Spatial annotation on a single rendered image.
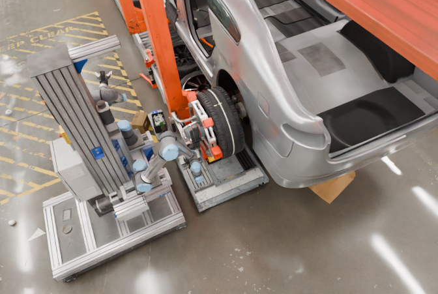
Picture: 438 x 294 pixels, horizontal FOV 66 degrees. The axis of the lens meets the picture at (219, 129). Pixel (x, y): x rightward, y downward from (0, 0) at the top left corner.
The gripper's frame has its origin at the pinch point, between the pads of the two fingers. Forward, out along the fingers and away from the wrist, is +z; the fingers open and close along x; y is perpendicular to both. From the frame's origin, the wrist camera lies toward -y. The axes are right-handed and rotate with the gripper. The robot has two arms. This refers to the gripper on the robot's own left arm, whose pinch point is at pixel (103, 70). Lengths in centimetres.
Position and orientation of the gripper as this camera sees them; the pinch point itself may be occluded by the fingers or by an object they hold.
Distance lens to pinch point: 347.8
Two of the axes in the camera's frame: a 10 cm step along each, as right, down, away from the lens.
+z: -1.9, -7.4, 6.5
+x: 9.8, -1.0, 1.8
